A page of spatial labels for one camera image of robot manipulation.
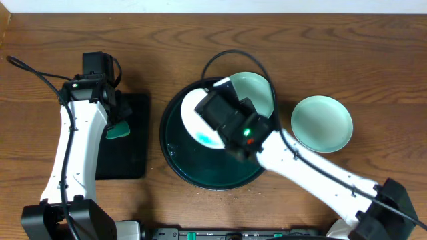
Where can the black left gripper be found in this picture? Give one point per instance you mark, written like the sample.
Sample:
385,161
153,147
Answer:
121,108

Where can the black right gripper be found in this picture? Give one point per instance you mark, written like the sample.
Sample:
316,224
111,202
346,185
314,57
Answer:
249,108

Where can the white plate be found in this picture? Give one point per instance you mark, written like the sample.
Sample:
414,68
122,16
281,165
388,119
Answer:
195,125

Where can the pale green plate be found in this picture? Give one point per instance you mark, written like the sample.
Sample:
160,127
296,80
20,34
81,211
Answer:
257,89

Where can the green scouring sponge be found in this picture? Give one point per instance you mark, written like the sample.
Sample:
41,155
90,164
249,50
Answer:
119,130

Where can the light green plate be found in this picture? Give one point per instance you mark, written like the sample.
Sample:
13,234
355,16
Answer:
322,124

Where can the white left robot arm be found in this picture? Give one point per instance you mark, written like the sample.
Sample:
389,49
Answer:
68,209

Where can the dark round tray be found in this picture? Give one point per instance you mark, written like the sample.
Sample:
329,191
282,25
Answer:
213,169

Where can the black rectangular mat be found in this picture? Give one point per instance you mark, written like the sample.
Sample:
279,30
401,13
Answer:
125,157

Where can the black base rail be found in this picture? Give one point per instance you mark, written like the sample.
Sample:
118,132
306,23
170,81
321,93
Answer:
209,234

